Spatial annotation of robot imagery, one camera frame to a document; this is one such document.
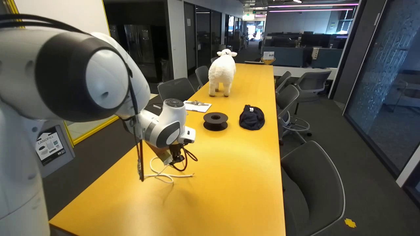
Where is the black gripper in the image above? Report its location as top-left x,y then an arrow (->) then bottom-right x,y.
168,143 -> 190,173

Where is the white rope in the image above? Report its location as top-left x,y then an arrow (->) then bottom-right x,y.
144,156 -> 195,184

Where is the black filament spool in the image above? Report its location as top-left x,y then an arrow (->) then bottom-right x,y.
202,111 -> 230,132

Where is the white paper sheet with tool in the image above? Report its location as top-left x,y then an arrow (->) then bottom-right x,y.
182,99 -> 214,114

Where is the black office chair with footring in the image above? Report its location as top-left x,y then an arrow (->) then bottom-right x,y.
156,76 -> 197,103

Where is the dark navy cap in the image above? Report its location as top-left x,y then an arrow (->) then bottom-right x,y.
237,103 -> 266,131

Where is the grey office chair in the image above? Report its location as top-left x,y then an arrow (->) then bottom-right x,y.
274,69 -> 293,91
279,139 -> 348,236
194,64 -> 211,86
295,69 -> 333,98
275,82 -> 312,145

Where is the white plush sheep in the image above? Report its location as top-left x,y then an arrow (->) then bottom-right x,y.
207,47 -> 239,98

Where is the grey control box with label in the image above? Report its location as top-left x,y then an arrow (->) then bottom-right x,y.
33,123 -> 76,178

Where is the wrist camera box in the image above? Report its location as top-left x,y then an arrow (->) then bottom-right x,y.
178,125 -> 197,145

